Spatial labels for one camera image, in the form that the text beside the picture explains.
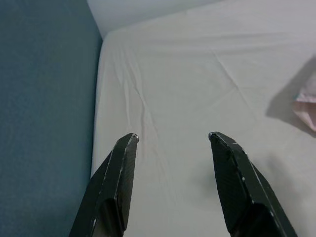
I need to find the bed with cream sheet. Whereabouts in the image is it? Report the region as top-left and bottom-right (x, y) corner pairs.
(90, 0), (316, 237)

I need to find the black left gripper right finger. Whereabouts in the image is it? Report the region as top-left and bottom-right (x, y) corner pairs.
(208, 131), (299, 237)

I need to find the pink pillow with orange patches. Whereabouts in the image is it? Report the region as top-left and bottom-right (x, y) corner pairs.
(292, 89), (316, 132)

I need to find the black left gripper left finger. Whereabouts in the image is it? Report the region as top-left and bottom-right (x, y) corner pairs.
(65, 132), (139, 237)

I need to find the teal upholstered headboard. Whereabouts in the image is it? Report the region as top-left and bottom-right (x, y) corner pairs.
(0, 0), (104, 237)

